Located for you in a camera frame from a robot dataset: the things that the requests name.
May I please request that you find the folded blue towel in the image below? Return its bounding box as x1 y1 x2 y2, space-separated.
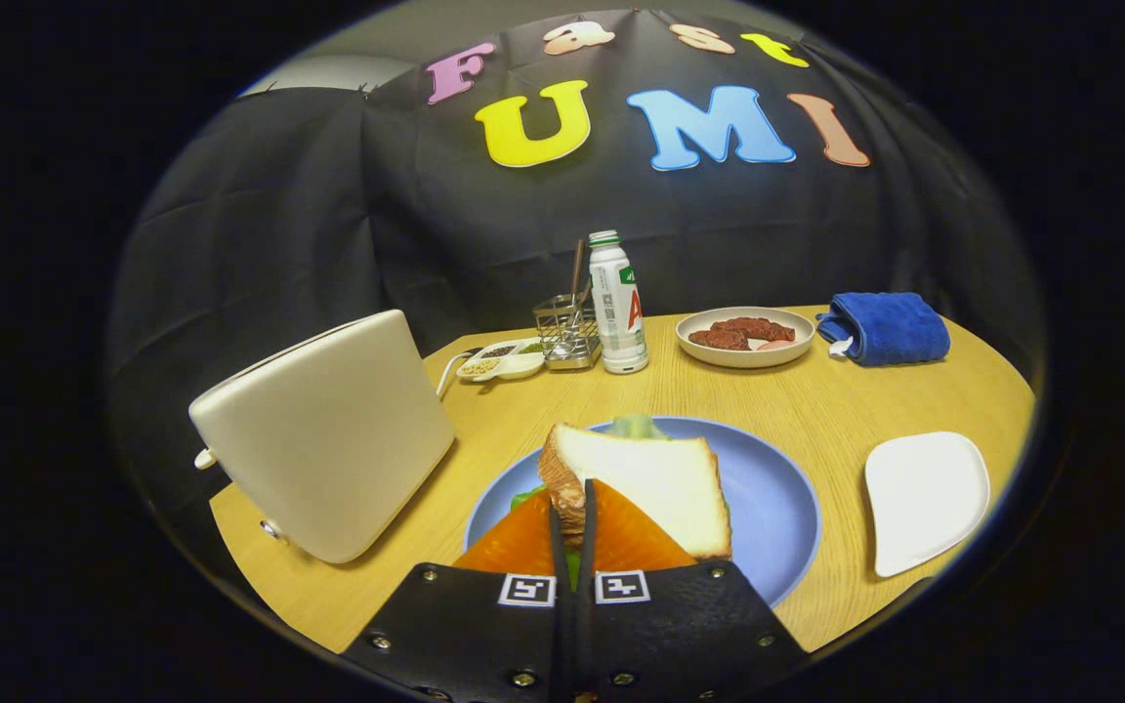
815 291 951 368

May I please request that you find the white power cable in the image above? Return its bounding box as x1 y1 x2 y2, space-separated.
436 347 485 398

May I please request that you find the blue round plate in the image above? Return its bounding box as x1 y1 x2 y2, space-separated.
463 417 822 608

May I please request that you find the small beige round plate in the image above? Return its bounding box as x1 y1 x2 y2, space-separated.
675 307 816 369

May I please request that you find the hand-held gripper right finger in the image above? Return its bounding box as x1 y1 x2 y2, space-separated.
572 478 810 703

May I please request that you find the white toaster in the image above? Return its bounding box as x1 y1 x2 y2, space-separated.
188 310 456 565

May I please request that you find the black backdrop cloth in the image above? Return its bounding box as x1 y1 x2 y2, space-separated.
108 10 1047 489

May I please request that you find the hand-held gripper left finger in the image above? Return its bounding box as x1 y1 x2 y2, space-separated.
341 486 573 703

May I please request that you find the white divided condiment dish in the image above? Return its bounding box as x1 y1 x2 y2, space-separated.
456 338 547 383

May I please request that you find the white bread slice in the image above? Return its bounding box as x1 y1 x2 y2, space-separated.
537 422 733 560

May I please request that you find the metal wire utensil basket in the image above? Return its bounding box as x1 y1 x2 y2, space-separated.
533 293 603 371

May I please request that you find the green lettuce leaf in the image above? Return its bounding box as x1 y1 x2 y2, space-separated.
510 414 734 587

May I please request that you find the white plastic drink bottle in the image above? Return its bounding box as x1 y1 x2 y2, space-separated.
588 230 650 375

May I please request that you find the white square plate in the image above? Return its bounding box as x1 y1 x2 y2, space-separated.
863 431 991 579

